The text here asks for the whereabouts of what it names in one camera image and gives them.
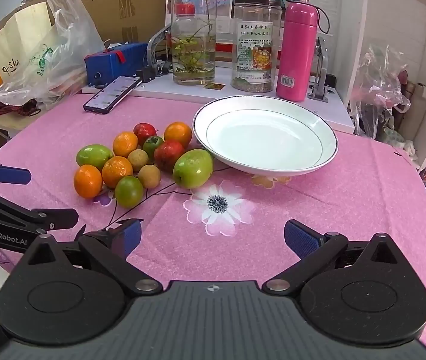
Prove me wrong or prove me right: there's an orange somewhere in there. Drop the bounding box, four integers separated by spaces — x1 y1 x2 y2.
163 122 193 149
73 164 103 199
101 156 133 189
112 132 138 158

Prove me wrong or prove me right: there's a round green fruit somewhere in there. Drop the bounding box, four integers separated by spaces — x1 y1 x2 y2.
115 175 144 209

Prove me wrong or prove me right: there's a tan longan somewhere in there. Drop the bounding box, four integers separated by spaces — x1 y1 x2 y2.
127 149 149 172
137 164 161 189

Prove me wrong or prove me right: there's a red apple front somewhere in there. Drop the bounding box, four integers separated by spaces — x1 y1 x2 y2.
154 140 185 173

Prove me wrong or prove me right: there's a red apple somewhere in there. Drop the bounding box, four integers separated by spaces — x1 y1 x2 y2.
133 123 157 146
154 140 185 173

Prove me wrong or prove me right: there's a small green persimmon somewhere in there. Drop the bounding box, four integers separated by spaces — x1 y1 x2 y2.
142 135 164 162

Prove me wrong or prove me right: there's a large green mango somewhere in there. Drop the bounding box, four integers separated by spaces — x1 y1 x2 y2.
172 149 213 189

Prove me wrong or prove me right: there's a red apple back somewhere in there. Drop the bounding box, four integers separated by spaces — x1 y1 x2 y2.
133 123 157 146

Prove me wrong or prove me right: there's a black smartphone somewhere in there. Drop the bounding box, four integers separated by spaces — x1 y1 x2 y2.
83 76 142 115

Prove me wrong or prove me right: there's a cream paper shopping bag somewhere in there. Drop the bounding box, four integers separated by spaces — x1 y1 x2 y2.
0 2 52 85

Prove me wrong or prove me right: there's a white ceramic plate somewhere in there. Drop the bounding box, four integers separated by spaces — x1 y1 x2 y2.
192 95 338 177

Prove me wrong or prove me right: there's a blue tool box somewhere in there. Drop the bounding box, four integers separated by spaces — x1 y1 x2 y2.
85 42 147 86

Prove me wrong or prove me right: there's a white board platform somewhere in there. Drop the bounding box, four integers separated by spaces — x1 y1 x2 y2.
80 65 356 135

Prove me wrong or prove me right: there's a crumpled clear plastic bag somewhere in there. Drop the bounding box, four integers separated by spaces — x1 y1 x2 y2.
349 41 411 139

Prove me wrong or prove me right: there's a pink thermos bottle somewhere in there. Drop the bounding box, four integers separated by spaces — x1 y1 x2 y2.
277 0 324 102

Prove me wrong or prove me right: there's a cardboard box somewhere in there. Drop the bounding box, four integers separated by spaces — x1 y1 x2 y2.
82 0 167 43

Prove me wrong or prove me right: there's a plastic bottle with plant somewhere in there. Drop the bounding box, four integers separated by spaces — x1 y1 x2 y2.
171 2 216 86

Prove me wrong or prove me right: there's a clear jar with label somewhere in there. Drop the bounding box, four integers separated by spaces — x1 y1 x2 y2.
231 0 282 94

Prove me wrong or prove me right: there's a grey metal bracket right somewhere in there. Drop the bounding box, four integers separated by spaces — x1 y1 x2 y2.
307 37 329 102

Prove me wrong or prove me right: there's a grey metal bracket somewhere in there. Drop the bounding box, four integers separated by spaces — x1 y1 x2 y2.
145 24 172 77
307 37 329 102

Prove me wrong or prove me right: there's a grey metal bracket left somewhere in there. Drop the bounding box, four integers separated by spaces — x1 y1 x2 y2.
145 24 172 77

